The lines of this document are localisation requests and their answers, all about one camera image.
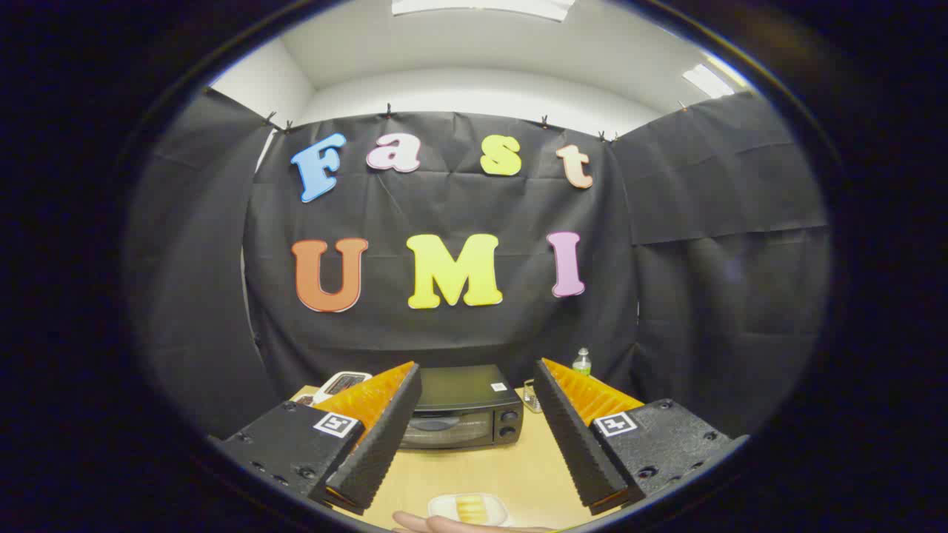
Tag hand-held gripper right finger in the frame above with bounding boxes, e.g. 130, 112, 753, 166
533, 358, 749, 517

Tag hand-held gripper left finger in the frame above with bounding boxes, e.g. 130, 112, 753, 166
210, 361, 423, 517

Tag white oval plate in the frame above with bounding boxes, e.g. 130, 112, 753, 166
427, 492, 512, 528

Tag black toaster oven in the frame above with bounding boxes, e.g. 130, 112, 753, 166
398, 364, 524, 451

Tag white pop-up toaster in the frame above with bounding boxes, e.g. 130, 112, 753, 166
311, 372, 373, 406

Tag small ceiling light panel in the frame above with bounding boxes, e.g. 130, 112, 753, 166
681, 58, 750, 99

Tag large ceiling light panel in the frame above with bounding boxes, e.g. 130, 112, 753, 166
391, 0, 575, 19

